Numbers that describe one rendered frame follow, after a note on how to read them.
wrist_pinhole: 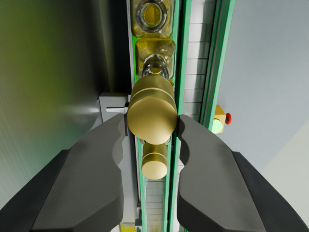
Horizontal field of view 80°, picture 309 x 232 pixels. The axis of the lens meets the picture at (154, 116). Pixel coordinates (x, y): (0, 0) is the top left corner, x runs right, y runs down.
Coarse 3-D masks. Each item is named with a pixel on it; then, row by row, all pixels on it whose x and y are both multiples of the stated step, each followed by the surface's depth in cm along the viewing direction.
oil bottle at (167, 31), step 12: (132, 0) 21; (168, 0) 21; (132, 12) 22; (144, 12) 24; (156, 12) 24; (168, 12) 21; (132, 24) 22; (168, 24) 22; (144, 36) 23; (156, 36) 23; (168, 36) 24
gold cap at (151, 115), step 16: (144, 80) 14; (160, 80) 14; (144, 96) 11; (160, 96) 11; (128, 112) 12; (144, 112) 12; (160, 112) 12; (176, 112) 12; (144, 128) 12; (160, 128) 12
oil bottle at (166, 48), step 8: (144, 40) 25; (152, 40) 25; (160, 40) 25; (168, 40) 25; (136, 48) 24; (144, 48) 24; (152, 48) 23; (160, 48) 23; (168, 48) 24; (136, 56) 25; (144, 56) 24; (168, 56) 24; (136, 64) 25; (168, 64) 24; (136, 72) 26; (152, 72) 27; (168, 80) 26
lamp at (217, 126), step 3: (216, 120) 58; (219, 120) 59; (213, 123) 57; (216, 123) 57; (219, 123) 57; (213, 126) 57; (216, 126) 57; (219, 126) 57; (222, 126) 58; (213, 129) 57; (216, 129) 57; (219, 129) 57; (213, 132) 58; (216, 132) 58
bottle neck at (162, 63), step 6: (156, 54) 23; (150, 60) 21; (156, 60) 20; (162, 60) 21; (144, 66) 20; (150, 66) 19; (156, 66) 19; (162, 66) 19; (144, 72) 20; (150, 72) 24; (162, 72) 23; (168, 72) 20; (168, 78) 20
